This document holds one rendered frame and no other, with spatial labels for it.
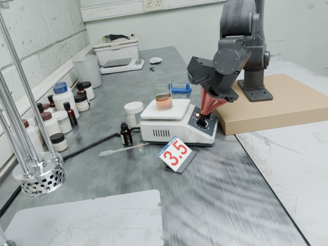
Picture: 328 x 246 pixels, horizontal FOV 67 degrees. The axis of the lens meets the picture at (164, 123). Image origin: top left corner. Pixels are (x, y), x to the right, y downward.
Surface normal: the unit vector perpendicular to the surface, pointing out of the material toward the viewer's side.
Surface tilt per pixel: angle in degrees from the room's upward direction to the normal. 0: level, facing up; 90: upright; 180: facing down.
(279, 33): 90
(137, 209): 0
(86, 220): 0
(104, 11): 90
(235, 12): 47
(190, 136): 90
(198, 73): 109
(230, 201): 0
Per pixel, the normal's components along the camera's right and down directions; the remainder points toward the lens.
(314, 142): -0.13, -0.89
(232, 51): -0.49, 0.34
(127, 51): 0.10, 0.49
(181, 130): -0.29, 0.46
